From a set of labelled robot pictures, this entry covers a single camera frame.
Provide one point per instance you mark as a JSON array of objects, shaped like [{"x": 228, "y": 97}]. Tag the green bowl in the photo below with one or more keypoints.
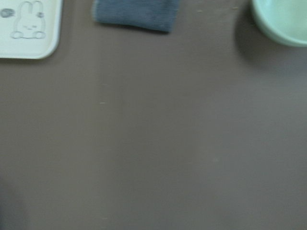
[{"x": 283, "y": 21}]

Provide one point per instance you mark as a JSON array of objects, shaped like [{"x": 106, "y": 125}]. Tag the cream plastic tray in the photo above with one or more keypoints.
[{"x": 29, "y": 29}]

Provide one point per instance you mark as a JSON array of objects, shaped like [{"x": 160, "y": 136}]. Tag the grey folded cloth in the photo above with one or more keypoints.
[{"x": 157, "y": 15}]

